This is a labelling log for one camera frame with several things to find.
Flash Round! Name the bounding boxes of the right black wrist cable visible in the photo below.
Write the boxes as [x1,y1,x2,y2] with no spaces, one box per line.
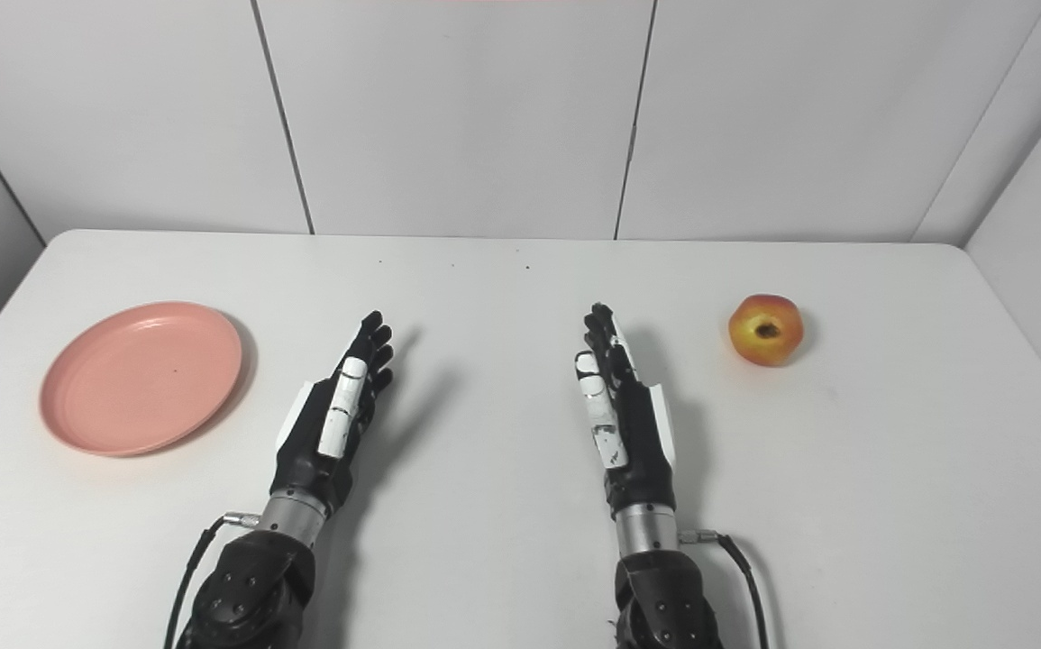
[678,529,772,649]

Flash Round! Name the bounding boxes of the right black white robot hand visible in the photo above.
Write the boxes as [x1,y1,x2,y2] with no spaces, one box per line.
[574,303,678,517]

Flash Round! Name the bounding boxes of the pink round plate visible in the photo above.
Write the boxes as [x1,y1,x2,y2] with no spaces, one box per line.
[40,301,244,458]

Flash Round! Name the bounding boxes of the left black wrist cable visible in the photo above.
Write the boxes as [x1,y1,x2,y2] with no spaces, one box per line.
[163,512,261,649]

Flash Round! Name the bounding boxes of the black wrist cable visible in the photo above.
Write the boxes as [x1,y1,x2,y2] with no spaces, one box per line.
[678,529,772,649]
[163,512,261,649]

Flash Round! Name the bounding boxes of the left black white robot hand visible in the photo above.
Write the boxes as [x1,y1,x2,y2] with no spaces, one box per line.
[273,311,395,517]

